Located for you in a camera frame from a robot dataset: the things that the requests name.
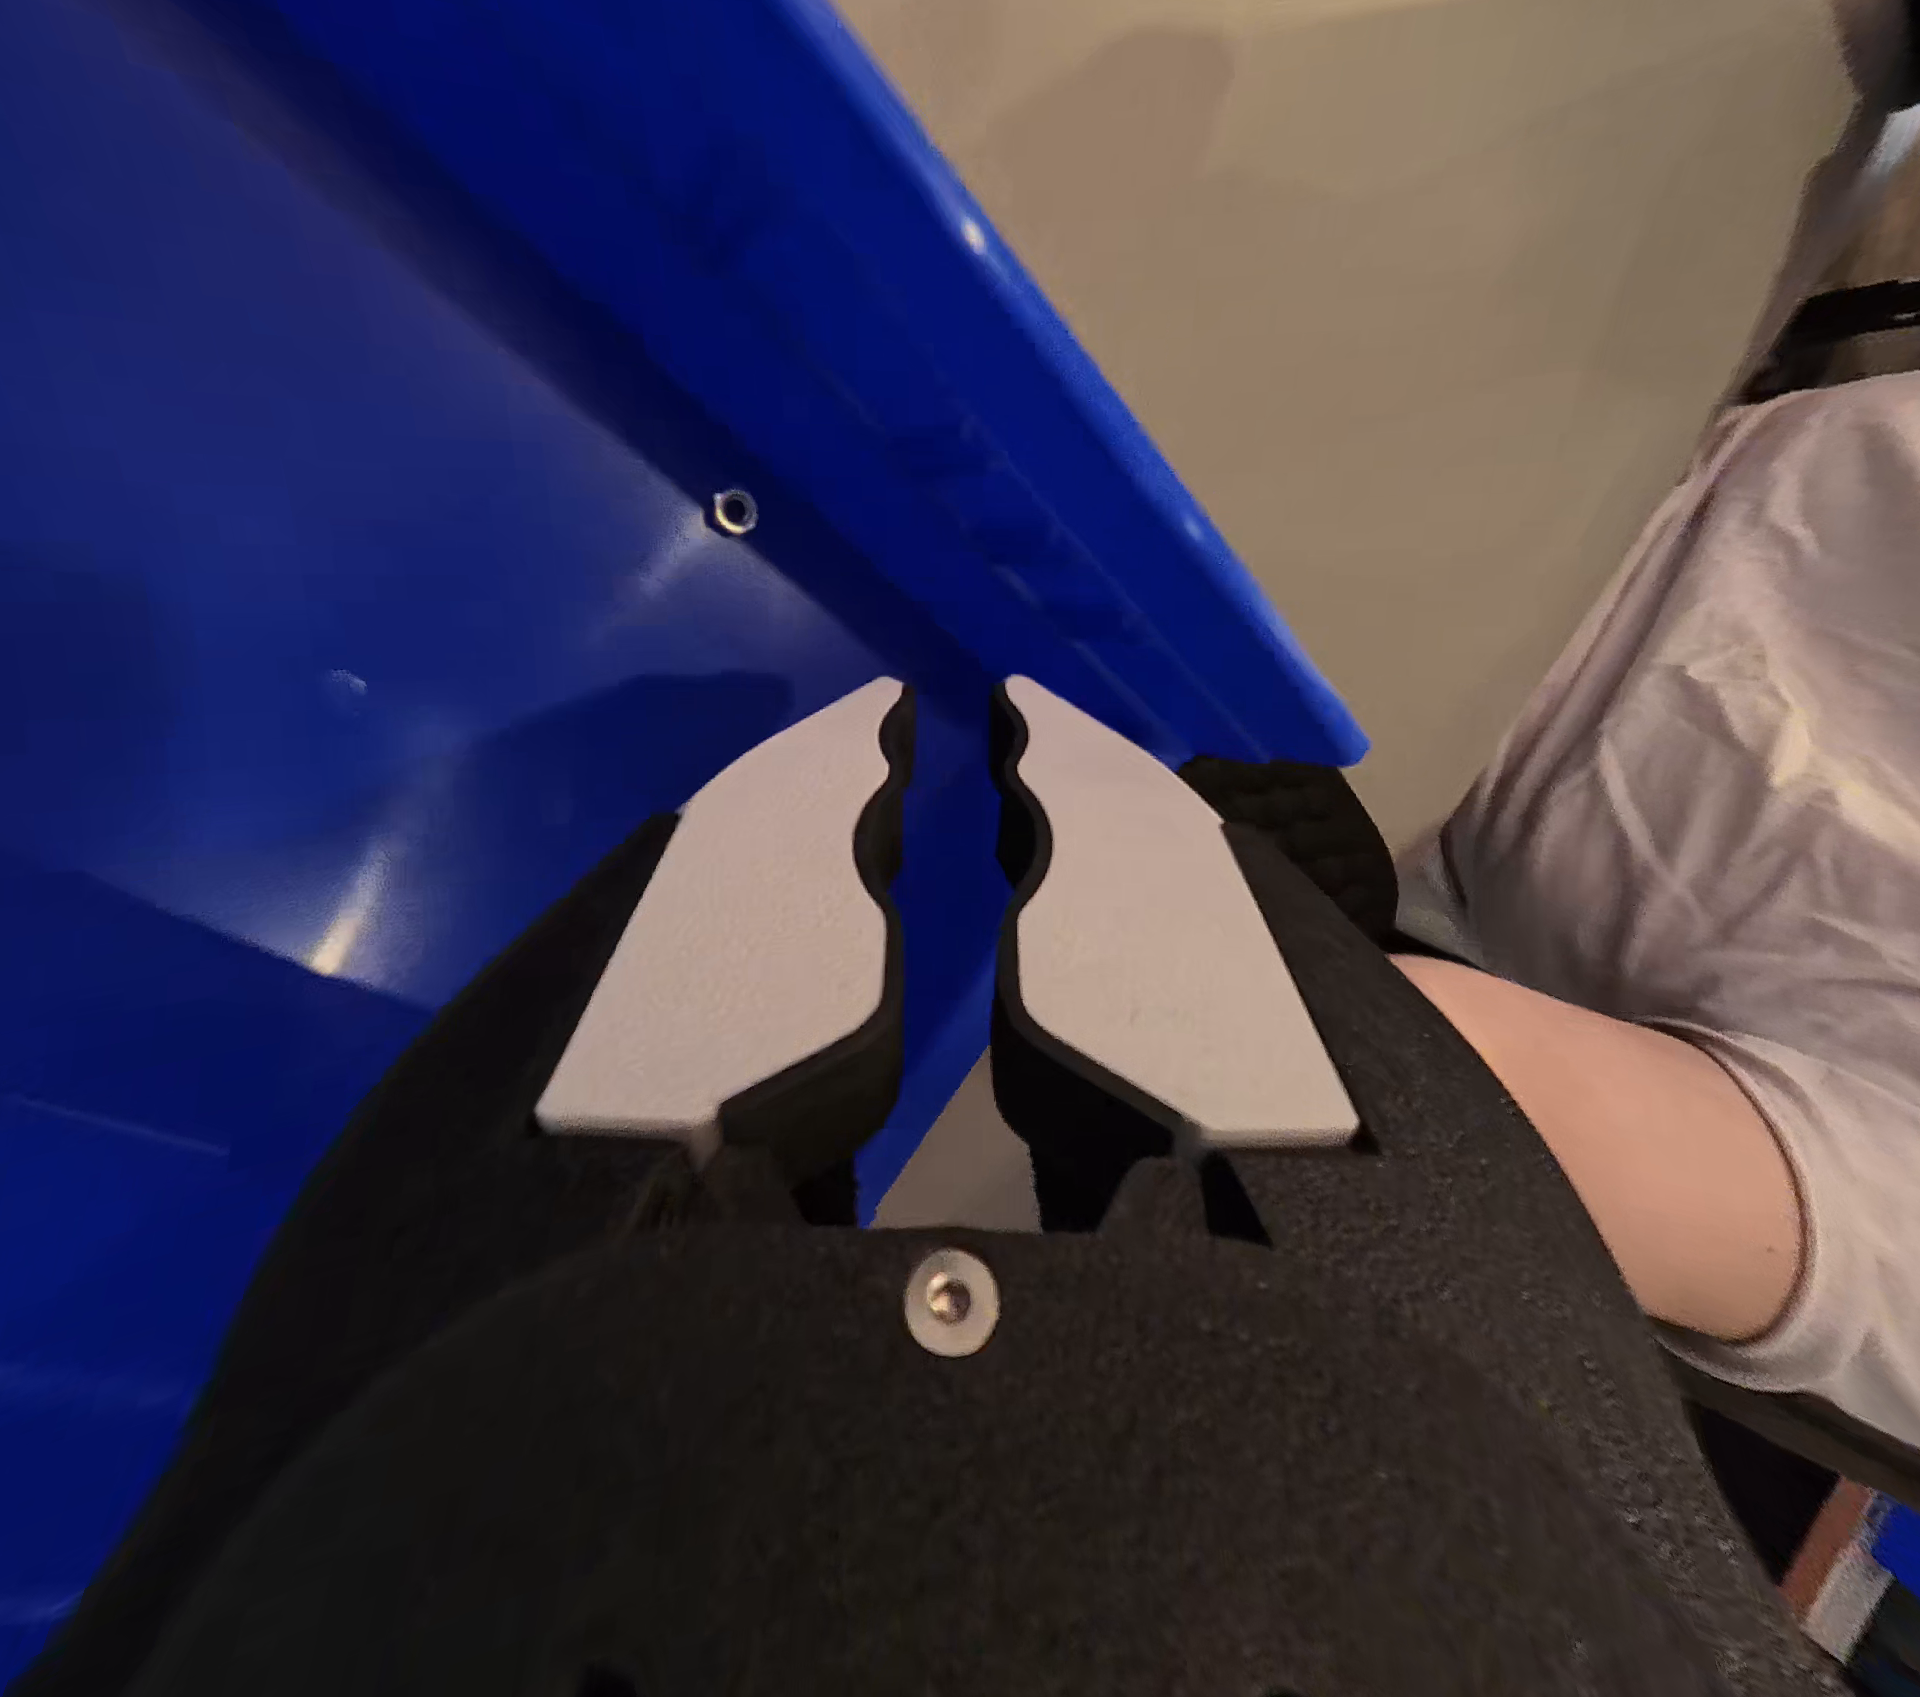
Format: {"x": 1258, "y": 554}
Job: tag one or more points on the small silver hex nut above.
{"x": 735, "y": 513}

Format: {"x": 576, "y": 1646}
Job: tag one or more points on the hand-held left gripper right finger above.
{"x": 1170, "y": 976}

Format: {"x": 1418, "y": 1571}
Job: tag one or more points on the person's right forearm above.
{"x": 1621, "y": 1126}

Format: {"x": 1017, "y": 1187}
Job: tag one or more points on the blue plastic bin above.
{"x": 374, "y": 526}

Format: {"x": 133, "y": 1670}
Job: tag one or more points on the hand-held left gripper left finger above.
{"x": 735, "y": 946}

